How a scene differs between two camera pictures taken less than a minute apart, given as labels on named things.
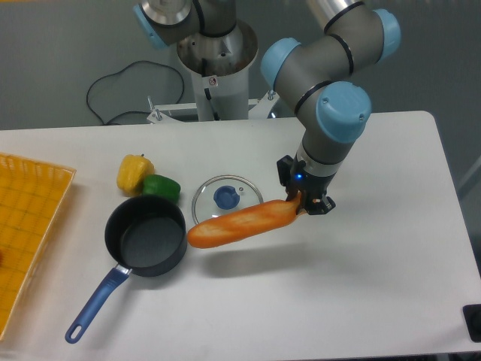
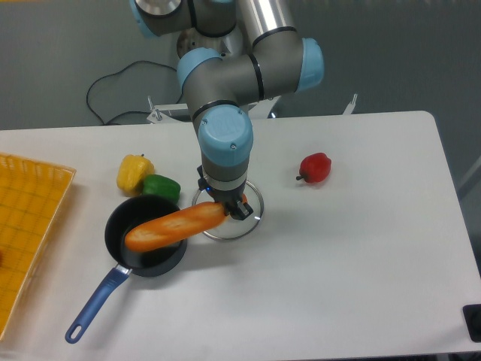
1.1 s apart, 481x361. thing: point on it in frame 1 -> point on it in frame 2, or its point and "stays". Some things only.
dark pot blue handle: [146, 235] stays
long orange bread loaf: [237, 224] -> [159, 230]
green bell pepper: [162, 186] stays
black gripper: [314, 186] -> [231, 201]
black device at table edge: [472, 313] stays
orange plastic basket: [32, 195] stays
